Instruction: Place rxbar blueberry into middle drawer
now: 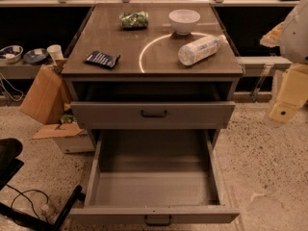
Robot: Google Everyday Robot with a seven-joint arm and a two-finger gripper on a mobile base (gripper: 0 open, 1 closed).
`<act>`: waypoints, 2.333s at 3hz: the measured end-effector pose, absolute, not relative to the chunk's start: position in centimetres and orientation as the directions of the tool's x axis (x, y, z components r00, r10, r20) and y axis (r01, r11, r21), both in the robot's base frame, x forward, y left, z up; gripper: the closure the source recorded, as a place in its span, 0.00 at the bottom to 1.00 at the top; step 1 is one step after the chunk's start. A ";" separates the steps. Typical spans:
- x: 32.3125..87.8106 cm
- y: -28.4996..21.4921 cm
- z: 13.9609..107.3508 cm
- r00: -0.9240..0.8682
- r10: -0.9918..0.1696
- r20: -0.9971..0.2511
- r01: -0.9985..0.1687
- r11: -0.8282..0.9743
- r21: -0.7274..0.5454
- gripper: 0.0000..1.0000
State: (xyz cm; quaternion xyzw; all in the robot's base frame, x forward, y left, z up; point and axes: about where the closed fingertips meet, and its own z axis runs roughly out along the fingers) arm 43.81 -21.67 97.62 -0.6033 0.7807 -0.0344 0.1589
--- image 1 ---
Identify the dark blue plate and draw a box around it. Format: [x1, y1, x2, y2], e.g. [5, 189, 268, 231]
[23, 48, 49, 64]

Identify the black cable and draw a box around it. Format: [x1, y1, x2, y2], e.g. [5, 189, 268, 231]
[5, 184, 52, 223]

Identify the grey middle drawer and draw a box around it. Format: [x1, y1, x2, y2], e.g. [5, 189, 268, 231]
[70, 101, 235, 130]

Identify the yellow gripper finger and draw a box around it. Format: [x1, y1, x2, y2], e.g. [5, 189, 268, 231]
[269, 64, 308, 123]

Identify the black chair base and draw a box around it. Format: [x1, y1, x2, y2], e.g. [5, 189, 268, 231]
[0, 138, 87, 231]

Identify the brown cardboard box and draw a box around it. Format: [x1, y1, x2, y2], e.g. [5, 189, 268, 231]
[20, 64, 71, 124]

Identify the green snack bag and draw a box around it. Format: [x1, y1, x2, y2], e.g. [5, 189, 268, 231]
[119, 12, 148, 29]

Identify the grey open bottom drawer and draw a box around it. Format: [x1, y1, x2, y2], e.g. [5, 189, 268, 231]
[70, 130, 240, 226]

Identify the dark blue rxbar wrapper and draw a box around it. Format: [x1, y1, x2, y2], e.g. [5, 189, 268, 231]
[85, 51, 120, 69]

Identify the grey drawer cabinet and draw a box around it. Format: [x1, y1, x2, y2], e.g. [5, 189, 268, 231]
[61, 2, 244, 137]

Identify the clear plastic water bottle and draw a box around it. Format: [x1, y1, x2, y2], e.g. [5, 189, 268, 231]
[178, 35, 226, 66]

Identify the white bowl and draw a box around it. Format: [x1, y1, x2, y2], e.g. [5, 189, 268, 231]
[168, 9, 200, 35]

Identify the green snack packet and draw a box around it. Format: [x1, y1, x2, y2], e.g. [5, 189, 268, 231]
[60, 114, 76, 124]

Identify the white cardboard box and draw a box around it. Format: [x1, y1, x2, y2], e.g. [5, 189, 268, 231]
[33, 123, 94, 153]

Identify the white paper cup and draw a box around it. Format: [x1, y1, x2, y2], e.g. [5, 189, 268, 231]
[47, 44, 64, 61]

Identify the blue patterned bowl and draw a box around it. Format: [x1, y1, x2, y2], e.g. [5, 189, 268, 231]
[0, 45, 23, 64]

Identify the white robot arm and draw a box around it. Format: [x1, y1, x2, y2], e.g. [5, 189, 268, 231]
[260, 0, 308, 123]

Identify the white cable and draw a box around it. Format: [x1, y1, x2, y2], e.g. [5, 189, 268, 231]
[0, 72, 25, 103]

